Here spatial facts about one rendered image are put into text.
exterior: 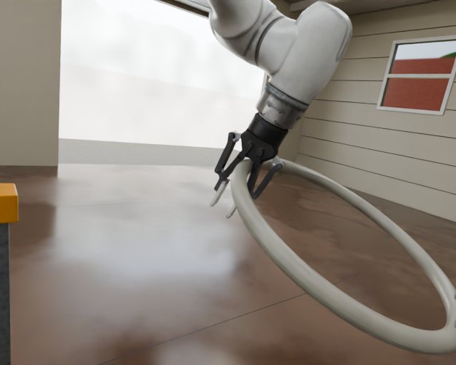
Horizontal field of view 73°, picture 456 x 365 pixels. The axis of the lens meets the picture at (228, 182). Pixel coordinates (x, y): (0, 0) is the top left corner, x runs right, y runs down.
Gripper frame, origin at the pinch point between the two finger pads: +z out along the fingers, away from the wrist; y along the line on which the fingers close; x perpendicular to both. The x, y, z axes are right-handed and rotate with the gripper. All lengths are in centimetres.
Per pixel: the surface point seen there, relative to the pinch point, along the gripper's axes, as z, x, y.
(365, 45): -124, 769, -49
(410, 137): -4, 670, 137
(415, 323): 91, 181, 142
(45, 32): 110, 308, -439
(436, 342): -10.5, -18.7, 37.8
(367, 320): -10.1, -23.8, 27.8
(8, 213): 35, -13, -47
